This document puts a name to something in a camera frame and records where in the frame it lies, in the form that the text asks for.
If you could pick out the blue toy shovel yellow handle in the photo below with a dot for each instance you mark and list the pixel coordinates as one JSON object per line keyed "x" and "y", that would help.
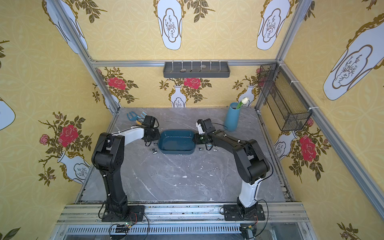
{"x": 133, "y": 117}

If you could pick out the teal storage box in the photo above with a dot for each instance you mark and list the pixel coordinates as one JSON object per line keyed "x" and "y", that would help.
{"x": 177, "y": 142}

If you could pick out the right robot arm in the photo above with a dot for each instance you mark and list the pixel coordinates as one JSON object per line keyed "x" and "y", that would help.
{"x": 252, "y": 165}

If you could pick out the light blue toy fork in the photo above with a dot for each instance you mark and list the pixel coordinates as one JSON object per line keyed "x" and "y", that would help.
{"x": 143, "y": 115}

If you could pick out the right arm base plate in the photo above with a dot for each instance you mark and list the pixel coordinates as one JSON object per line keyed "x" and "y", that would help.
{"x": 240, "y": 213}

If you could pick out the grey wall shelf tray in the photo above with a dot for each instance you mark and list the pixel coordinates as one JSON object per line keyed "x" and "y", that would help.
{"x": 196, "y": 69}

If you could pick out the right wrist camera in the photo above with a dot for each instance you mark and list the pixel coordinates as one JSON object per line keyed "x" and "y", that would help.
{"x": 200, "y": 129}

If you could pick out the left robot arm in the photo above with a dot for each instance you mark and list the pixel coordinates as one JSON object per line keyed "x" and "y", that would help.
{"x": 108, "y": 158}

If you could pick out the teal vase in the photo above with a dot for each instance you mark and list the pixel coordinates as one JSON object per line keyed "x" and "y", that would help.
{"x": 232, "y": 117}

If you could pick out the black wire mesh basket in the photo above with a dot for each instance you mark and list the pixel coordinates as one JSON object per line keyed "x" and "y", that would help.
{"x": 290, "y": 110}

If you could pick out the white tulip flower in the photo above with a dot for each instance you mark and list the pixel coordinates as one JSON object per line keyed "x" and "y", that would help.
{"x": 243, "y": 102}

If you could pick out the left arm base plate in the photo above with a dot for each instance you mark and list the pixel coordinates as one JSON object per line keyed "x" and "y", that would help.
{"x": 133, "y": 214}

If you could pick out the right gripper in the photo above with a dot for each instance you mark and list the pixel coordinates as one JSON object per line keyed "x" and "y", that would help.
{"x": 199, "y": 138}

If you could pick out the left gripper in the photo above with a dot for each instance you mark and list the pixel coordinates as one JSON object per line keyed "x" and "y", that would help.
{"x": 153, "y": 135}

